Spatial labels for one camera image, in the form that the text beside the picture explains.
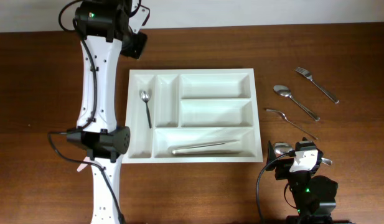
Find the steel fork with thick handle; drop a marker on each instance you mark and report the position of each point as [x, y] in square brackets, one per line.
[307, 74]

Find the steel spoon under right arm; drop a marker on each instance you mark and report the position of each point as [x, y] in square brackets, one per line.
[282, 148]

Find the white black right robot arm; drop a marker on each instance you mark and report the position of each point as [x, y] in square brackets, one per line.
[313, 195]

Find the small steel teaspoon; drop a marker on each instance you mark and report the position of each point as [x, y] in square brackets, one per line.
[145, 98]

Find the white plastic cutlery tray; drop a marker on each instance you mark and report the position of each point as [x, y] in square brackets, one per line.
[193, 106]

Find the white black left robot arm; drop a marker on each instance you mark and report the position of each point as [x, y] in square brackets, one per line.
[107, 30]

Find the pink plastic knife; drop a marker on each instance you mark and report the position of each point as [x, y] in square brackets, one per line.
[83, 165]

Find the large steel spoon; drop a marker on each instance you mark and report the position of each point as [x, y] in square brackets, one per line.
[286, 92]

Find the steel tongs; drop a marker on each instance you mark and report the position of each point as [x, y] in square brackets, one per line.
[206, 148]

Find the thin steel fork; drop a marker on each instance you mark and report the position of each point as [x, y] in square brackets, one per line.
[284, 117]

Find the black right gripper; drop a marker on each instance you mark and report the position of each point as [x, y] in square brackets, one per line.
[282, 165]

